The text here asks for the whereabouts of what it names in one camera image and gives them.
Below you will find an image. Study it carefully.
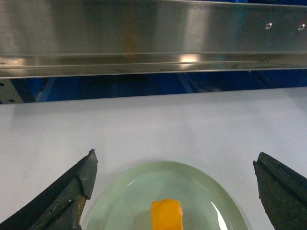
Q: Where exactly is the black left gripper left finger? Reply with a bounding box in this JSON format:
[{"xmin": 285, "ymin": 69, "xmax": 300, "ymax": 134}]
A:
[{"xmin": 0, "ymin": 149, "xmax": 98, "ymax": 230}]

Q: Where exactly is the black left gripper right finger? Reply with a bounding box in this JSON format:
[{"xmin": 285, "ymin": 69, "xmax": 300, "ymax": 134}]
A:
[{"xmin": 253, "ymin": 152, "xmax": 307, "ymax": 230}]

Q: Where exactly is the yellow toy building block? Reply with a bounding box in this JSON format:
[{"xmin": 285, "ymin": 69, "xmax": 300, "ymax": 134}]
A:
[{"xmin": 150, "ymin": 198, "xmax": 183, "ymax": 230}]

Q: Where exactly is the pale green glass plate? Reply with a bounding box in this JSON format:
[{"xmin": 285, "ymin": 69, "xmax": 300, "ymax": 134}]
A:
[{"xmin": 87, "ymin": 161, "xmax": 247, "ymax": 230}]

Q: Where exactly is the blue bin below rail left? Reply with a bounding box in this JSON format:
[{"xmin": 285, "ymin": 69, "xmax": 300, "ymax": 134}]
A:
[{"xmin": 0, "ymin": 69, "xmax": 307, "ymax": 104}]

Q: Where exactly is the stainless steel shelf rail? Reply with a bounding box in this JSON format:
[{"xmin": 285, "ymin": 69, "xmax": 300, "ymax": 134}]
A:
[{"xmin": 0, "ymin": 0, "xmax": 307, "ymax": 79}]

